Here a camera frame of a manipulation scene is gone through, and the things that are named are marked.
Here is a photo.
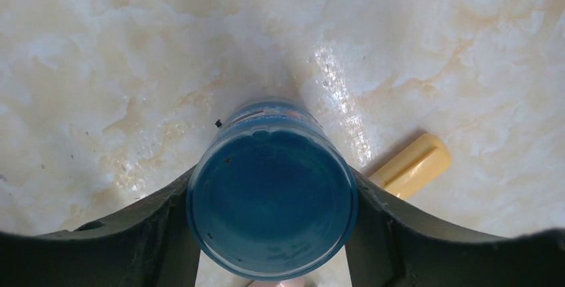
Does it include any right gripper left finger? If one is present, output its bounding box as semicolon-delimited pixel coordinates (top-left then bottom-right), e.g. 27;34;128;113
1;172;200;286

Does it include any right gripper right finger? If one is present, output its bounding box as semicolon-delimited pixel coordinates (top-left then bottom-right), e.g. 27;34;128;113
346;172;564;286

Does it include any blue lidded jar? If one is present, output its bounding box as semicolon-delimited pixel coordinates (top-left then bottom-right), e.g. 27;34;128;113
186;98;358;280

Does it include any pink orange marker pen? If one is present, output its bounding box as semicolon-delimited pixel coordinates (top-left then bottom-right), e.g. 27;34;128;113
368;133;452;200

